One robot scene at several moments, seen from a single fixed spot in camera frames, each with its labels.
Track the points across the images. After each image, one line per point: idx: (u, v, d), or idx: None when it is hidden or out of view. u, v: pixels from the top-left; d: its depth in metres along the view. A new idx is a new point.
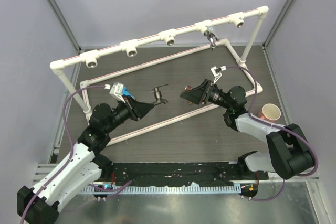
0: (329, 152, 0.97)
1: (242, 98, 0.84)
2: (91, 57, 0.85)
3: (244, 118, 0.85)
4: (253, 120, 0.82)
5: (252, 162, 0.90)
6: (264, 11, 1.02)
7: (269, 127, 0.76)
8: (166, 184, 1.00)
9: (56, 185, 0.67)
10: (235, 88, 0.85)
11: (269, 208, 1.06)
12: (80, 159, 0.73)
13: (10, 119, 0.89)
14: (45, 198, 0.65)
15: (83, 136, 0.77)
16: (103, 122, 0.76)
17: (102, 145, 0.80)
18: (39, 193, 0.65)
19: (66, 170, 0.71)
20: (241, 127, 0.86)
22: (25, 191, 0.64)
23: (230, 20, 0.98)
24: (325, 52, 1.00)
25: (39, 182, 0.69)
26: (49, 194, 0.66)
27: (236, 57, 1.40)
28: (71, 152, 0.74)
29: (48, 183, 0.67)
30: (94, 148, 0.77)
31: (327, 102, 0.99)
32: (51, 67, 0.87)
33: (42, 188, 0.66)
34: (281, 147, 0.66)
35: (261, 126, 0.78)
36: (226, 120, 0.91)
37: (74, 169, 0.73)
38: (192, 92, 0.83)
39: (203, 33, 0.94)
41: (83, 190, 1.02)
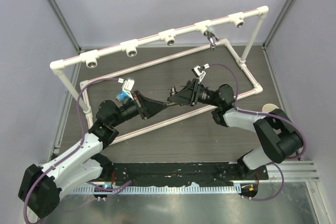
0: (329, 152, 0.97)
1: (231, 97, 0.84)
2: (91, 57, 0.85)
3: (231, 112, 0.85)
4: (239, 113, 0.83)
5: (250, 161, 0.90)
6: (264, 11, 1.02)
7: (254, 115, 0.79)
8: (166, 184, 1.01)
9: (64, 167, 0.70)
10: (223, 88, 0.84)
11: (268, 208, 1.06)
12: (90, 147, 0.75)
13: (9, 118, 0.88)
14: (53, 178, 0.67)
15: (94, 128, 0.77)
16: (108, 119, 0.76)
17: (111, 139, 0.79)
18: (48, 172, 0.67)
19: (75, 155, 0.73)
20: (231, 122, 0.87)
22: (33, 170, 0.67)
23: (230, 20, 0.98)
24: (325, 52, 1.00)
25: (49, 162, 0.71)
26: (58, 174, 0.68)
27: (236, 57, 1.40)
28: (82, 140, 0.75)
29: (58, 164, 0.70)
30: (103, 140, 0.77)
31: (328, 102, 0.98)
32: (51, 67, 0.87)
33: (52, 168, 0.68)
34: (269, 134, 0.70)
35: (248, 116, 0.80)
36: (216, 118, 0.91)
37: (83, 156, 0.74)
38: (180, 93, 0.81)
39: (203, 33, 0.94)
41: (83, 190, 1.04)
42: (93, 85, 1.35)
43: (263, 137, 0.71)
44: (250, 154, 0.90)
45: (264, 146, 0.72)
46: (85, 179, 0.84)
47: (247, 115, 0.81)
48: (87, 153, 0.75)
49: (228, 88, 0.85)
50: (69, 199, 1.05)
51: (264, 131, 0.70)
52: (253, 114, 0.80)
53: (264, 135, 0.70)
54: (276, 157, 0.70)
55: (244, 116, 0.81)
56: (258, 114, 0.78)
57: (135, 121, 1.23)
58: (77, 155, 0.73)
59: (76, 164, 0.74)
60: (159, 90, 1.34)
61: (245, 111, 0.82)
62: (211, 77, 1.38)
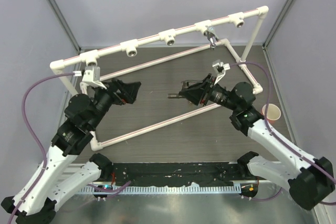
0: (329, 152, 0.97)
1: (250, 95, 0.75)
2: (91, 57, 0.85)
3: (261, 131, 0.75)
4: (272, 137, 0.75)
5: (256, 168, 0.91)
6: (264, 11, 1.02)
7: (297, 156, 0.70)
8: (166, 184, 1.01)
9: (34, 198, 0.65)
10: (239, 84, 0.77)
11: (268, 208, 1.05)
12: (55, 166, 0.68)
13: (9, 118, 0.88)
14: (25, 212, 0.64)
15: (58, 136, 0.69)
16: (80, 116, 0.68)
17: (81, 144, 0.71)
18: (19, 207, 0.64)
19: (42, 180, 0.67)
20: (251, 133, 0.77)
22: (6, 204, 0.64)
23: (230, 20, 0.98)
24: (325, 51, 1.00)
25: (18, 194, 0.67)
26: (29, 208, 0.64)
27: (236, 57, 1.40)
28: (45, 160, 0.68)
29: (25, 196, 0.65)
30: (72, 147, 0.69)
31: (327, 102, 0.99)
32: (51, 67, 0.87)
33: (21, 202, 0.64)
34: (310, 187, 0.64)
35: (287, 153, 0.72)
36: (235, 124, 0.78)
37: (51, 177, 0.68)
38: (189, 93, 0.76)
39: (203, 33, 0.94)
41: (83, 190, 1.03)
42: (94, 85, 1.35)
43: (296, 183, 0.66)
44: (260, 164, 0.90)
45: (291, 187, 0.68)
46: (84, 183, 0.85)
47: (285, 149, 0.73)
48: (55, 172, 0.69)
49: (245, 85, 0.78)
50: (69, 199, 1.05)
51: (306, 185, 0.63)
52: (297, 155, 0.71)
53: (302, 185, 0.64)
54: (298, 201, 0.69)
55: (282, 150, 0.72)
56: (301, 157, 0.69)
57: (135, 121, 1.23)
58: (44, 179, 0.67)
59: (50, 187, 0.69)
60: (159, 89, 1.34)
61: (285, 143, 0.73)
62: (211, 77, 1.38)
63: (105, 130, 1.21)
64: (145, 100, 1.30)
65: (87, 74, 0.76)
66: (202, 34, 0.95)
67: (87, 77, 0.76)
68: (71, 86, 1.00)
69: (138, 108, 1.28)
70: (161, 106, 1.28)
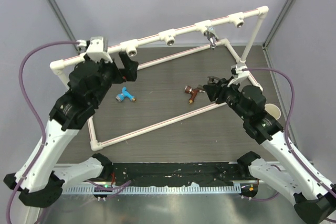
0: (330, 152, 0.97)
1: (260, 96, 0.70)
2: None
3: (279, 148, 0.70)
4: (291, 155, 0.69)
5: (256, 171, 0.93)
6: (264, 11, 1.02)
7: (315, 180, 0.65)
8: (166, 184, 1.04)
9: (35, 174, 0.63)
10: (247, 87, 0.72)
11: (269, 208, 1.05)
12: (55, 141, 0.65)
13: (9, 118, 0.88)
14: (28, 190, 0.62)
15: (56, 108, 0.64)
16: (86, 86, 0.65)
17: (82, 116, 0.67)
18: (21, 184, 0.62)
19: (43, 157, 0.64)
20: (268, 145, 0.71)
22: (8, 181, 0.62)
23: (230, 20, 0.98)
24: (325, 51, 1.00)
25: (19, 171, 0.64)
26: (31, 185, 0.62)
27: (236, 57, 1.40)
28: (44, 136, 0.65)
29: (27, 173, 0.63)
30: (72, 119, 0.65)
31: (328, 102, 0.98)
32: (51, 67, 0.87)
33: (23, 179, 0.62)
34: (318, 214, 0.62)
35: (305, 175, 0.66)
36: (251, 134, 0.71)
37: (52, 153, 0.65)
38: (210, 86, 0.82)
39: (204, 33, 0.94)
41: (84, 191, 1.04)
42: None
43: (307, 205, 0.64)
44: (262, 169, 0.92)
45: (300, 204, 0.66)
46: (86, 177, 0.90)
47: (303, 169, 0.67)
48: (56, 147, 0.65)
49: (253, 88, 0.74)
50: (69, 199, 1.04)
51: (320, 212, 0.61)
52: (315, 179, 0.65)
53: (314, 210, 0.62)
54: (304, 218, 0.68)
55: (300, 170, 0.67)
56: (320, 183, 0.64)
57: (135, 120, 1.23)
58: (44, 155, 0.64)
59: (51, 162, 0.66)
60: (159, 89, 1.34)
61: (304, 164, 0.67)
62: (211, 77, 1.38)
63: (105, 130, 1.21)
64: (145, 100, 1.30)
65: (96, 44, 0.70)
66: (202, 34, 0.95)
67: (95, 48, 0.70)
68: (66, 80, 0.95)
69: (137, 108, 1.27)
70: (161, 106, 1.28)
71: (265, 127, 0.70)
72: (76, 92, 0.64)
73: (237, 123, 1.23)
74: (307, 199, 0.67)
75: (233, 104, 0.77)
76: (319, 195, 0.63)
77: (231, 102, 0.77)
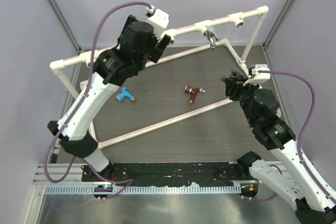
0: (329, 152, 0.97)
1: (273, 102, 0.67)
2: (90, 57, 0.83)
3: (290, 157, 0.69)
4: (302, 166, 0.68)
5: (258, 172, 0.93)
6: (264, 11, 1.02)
7: (323, 193, 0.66)
8: (166, 184, 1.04)
9: (75, 124, 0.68)
10: (259, 92, 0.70)
11: (269, 208, 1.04)
12: (96, 94, 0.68)
13: (9, 118, 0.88)
14: (67, 137, 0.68)
15: (100, 61, 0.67)
16: (135, 44, 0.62)
17: (124, 74, 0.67)
18: (63, 131, 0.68)
19: (84, 107, 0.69)
20: (278, 152, 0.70)
22: (51, 127, 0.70)
23: (230, 20, 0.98)
24: (325, 51, 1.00)
25: (61, 119, 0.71)
26: (71, 133, 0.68)
27: (237, 57, 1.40)
28: (87, 88, 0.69)
29: (69, 121, 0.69)
30: (113, 75, 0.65)
31: (328, 101, 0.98)
32: (51, 67, 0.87)
33: (64, 126, 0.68)
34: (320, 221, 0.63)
35: (314, 188, 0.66)
36: (261, 139, 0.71)
37: (92, 104, 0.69)
38: (229, 80, 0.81)
39: (204, 33, 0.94)
41: (83, 190, 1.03)
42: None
43: (312, 215, 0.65)
44: (263, 171, 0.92)
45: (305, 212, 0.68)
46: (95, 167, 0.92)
47: (313, 182, 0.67)
48: (96, 100, 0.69)
49: (266, 92, 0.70)
50: (69, 199, 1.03)
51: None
52: (324, 192, 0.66)
53: (319, 221, 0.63)
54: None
55: (310, 182, 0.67)
56: (328, 196, 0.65)
57: (135, 120, 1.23)
58: (86, 106, 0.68)
59: (91, 114, 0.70)
60: (159, 89, 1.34)
61: (315, 177, 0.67)
62: (210, 77, 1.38)
63: (105, 130, 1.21)
64: (145, 100, 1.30)
65: (160, 16, 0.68)
66: (202, 34, 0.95)
67: (156, 19, 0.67)
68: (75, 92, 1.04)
69: (137, 108, 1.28)
70: (161, 106, 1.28)
71: (277, 135, 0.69)
72: (127, 47, 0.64)
73: (236, 123, 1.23)
74: (312, 208, 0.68)
75: (244, 104, 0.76)
76: (327, 209, 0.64)
77: (243, 102, 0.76)
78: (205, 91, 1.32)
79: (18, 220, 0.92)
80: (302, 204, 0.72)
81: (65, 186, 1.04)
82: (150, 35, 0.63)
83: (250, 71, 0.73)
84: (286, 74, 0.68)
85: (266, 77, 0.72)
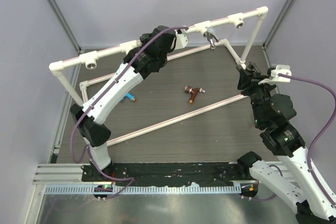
0: (330, 152, 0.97)
1: (290, 109, 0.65)
2: (90, 59, 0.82)
3: (298, 164, 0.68)
4: (311, 174, 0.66)
5: (258, 174, 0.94)
6: (264, 11, 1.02)
7: (328, 201, 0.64)
8: (166, 184, 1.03)
9: (102, 106, 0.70)
10: (276, 96, 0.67)
11: (269, 208, 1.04)
12: (125, 82, 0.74)
13: (9, 118, 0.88)
14: (93, 118, 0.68)
15: (129, 56, 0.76)
16: (162, 44, 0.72)
17: (150, 67, 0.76)
18: (88, 113, 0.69)
19: (112, 91, 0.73)
20: (286, 160, 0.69)
22: (75, 110, 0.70)
23: (230, 21, 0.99)
24: (325, 51, 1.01)
25: (87, 102, 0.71)
26: (96, 115, 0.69)
27: (236, 57, 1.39)
28: (117, 75, 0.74)
29: (95, 104, 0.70)
30: (141, 68, 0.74)
31: (327, 101, 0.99)
32: (50, 68, 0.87)
33: (91, 108, 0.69)
34: None
35: (320, 196, 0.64)
36: (269, 144, 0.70)
37: (120, 90, 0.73)
38: (245, 74, 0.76)
39: (203, 34, 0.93)
41: (83, 190, 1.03)
42: (92, 85, 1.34)
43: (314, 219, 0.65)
44: (263, 172, 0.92)
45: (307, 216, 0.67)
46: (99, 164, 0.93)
47: (319, 190, 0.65)
48: (124, 88, 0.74)
49: (283, 97, 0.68)
50: (69, 199, 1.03)
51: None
52: (329, 201, 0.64)
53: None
54: None
55: (316, 191, 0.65)
56: (334, 205, 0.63)
57: (135, 120, 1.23)
58: (114, 91, 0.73)
59: (116, 99, 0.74)
60: (159, 89, 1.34)
61: (322, 185, 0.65)
62: (210, 77, 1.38)
63: None
64: (145, 100, 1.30)
65: (185, 37, 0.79)
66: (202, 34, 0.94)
67: (182, 38, 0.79)
68: (79, 99, 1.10)
69: (137, 108, 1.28)
70: (161, 106, 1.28)
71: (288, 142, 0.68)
72: (155, 46, 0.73)
73: (236, 123, 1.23)
74: (314, 215, 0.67)
75: (255, 104, 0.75)
76: (332, 218, 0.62)
77: (254, 102, 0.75)
78: (205, 91, 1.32)
79: (18, 220, 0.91)
80: (302, 208, 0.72)
81: (64, 186, 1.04)
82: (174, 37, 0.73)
83: (270, 72, 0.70)
84: (305, 81, 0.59)
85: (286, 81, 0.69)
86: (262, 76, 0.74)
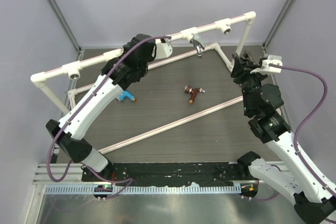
0: (331, 152, 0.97)
1: (278, 98, 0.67)
2: (73, 70, 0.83)
3: (285, 149, 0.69)
4: (298, 158, 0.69)
5: (256, 171, 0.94)
6: (251, 17, 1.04)
7: (320, 184, 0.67)
8: (166, 184, 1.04)
9: (80, 121, 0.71)
10: (267, 85, 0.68)
11: (269, 208, 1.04)
12: (103, 94, 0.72)
13: (9, 118, 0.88)
14: (70, 134, 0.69)
15: (108, 67, 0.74)
16: (142, 54, 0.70)
17: (129, 78, 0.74)
18: (65, 128, 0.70)
19: (90, 104, 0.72)
20: (274, 145, 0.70)
22: (52, 126, 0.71)
23: (217, 27, 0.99)
24: (325, 51, 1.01)
25: (65, 117, 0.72)
26: (74, 130, 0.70)
27: (227, 62, 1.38)
28: (94, 87, 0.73)
29: (72, 119, 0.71)
30: (120, 81, 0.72)
31: (327, 100, 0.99)
32: (32, 80, 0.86)
33: (68, 123, 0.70)
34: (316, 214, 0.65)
35: (311, 180, 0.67)
36: (256, 131, 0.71)
37: (98, 104, 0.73)
38: (239, 62, 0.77)
39: (189, 41, 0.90)
41: (83, 190, 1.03)
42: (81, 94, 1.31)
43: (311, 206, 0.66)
44: (262, 169, 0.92)
45: (305, 207, 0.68)
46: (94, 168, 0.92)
47: (309, 174, 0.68)
48: (102, 100, 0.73)
49: (273, 87, 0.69)
50: (69, 199, 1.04)
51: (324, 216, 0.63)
52: (321, 183, 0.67)
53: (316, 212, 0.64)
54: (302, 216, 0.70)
55: (307, 175, 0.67)
56: (325, 187, 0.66)
57: (135, 121, 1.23)
58: (92, 104, 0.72)
59: (95, 113, 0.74)
60: (159, 89, 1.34)
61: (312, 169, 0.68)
62: (210, 77, 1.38)
63: (104, 130, 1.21)
64: (144, 101, 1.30)
65: (168, 46, 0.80)
66: (188, 41, 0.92)
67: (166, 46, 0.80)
68: (66, 109, 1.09)
69: (137, 108, 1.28)
70: (161, 106, 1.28)
71: (273, 128, 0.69)
72: (134, 56, 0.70)
73: (235, 123, 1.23)
74: (309, 200, 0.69)
75: (247, 92, 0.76)
76: (324, 200, 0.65)
77: (245, 90, 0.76)
78: (205, 91, 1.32)
79: (18, 220, 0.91)
80: (300, 198, 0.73)
81: (64, 186, 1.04)
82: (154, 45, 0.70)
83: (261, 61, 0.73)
84: (296, 70, 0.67)
85: (277, 71, 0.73)
86: (255, 65, 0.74)
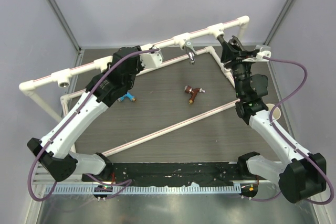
0: (332, 152, 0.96)
1: (264, 89, 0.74)
2: (62, 78, 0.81)
3: (261, 121, 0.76)
4: (272, 127, 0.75)
5: (254, 165, 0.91)
6: (245, 21, 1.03)
7: (291, 148, 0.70)
8: (166, 184, 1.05)
9: (62, 139, 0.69)
10: (257, 77, 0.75)
11: (269, 208, 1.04)
12: (87, 111, 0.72)
13: (9, 118, 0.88)
14: (52, 153, 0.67)
15: (92, 83, 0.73)
16: (126, 67, 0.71)
17: (114, 94, 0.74)
18: (47, 148, 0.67)
19: (72, 122, 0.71)
20: (254, 121, 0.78)
22: (33, 145, 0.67)
23: (209, 32, 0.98)
24: (326, 51, 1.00)
25: (46, 136, 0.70)
26: (55, 150, 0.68)
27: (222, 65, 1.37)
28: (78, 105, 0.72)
29: (54, 138, 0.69)
30: (105, 97, 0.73)
31: (328, 100, 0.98)
32: (20, 88, 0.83)
33: (50, 142, 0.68)
34: (291, 180, 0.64)
35: (283, 144, 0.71)
36: (239, 112, 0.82)
37: (82, 121, 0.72)
38: (230, 51, 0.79)
39: (182, 47, 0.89)
41: (83, 191, 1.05)
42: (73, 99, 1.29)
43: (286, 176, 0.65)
44: (259, 161, 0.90)
45: (282, 178, 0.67)
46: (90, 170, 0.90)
47: (281, 139, 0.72)
48: (86, 118, 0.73)
49: (261, 77, 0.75)
50: (69, 199, 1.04)
51: (295, 177, 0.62)
52: (291, 146, 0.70)
53: (290, 174, 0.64)
54: (285, 193, 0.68)
55: (279, 140, 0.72)
56: (295, 149, 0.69)
57: (135, 120, 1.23)
58: (75, 121, 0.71)
59: (78, 130, 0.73)
60: (159, 89, 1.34)
61: (283, 135, 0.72)
62: (210, 77, 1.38)
63: (104, 130, 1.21)
64: (144, 100, 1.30)
65: (158, 57, 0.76)
66: (181, 46, 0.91)
67: (155, 58, 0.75)
68: (59, 117, 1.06)
69: (137, 108, 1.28)
70: (161, 106, 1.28)
71: (253, 108, 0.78)
72: (118, 72, 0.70)
73: (236, 123, 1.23)
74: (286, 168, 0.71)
75: (237, 78, 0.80)
76: (294, 160, 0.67)
77: (237, 76, 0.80)
78: (205, 91, 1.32)
79: (18, 219, 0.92)
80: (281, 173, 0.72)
81: (65, 185, 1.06)
82: (136, 59, 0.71)
83: (255, 53, 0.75)
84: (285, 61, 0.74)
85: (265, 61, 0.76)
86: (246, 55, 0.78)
